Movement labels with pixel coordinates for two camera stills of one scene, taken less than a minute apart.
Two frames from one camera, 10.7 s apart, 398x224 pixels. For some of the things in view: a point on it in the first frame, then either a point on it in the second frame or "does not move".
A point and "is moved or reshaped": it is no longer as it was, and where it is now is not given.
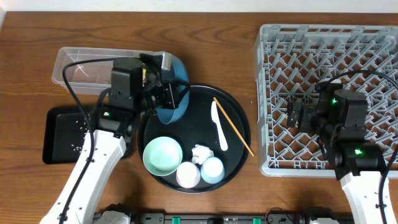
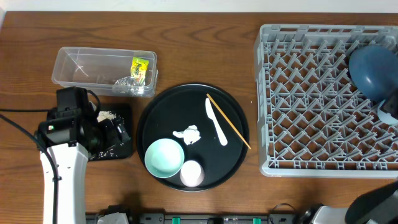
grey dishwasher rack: [291, 59] does not move
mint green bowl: [161, 156] does not move
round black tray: [204, 150] does not move
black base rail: [276, 217] does not move
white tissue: [201, 153] to [191, 134]
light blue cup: [212, 170] to [385, 117]
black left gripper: [170, 94] to [112, 135]
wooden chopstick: [232, 125] is moved or reshaped
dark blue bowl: [176, 76] to [374, 71]
